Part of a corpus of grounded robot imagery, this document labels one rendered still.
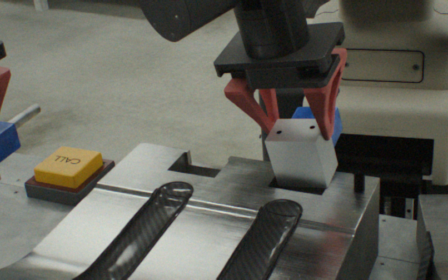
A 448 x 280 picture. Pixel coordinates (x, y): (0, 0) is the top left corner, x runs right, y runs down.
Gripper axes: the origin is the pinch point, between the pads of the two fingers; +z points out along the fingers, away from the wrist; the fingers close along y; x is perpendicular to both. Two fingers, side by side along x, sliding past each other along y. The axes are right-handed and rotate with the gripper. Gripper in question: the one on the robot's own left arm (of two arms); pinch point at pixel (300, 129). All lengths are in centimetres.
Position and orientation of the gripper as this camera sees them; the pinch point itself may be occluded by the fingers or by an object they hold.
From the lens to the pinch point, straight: 64.5
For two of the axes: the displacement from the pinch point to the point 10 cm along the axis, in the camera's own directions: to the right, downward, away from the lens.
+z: 2.7, 8.1, 5.2
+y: 8.8, 0.0, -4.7
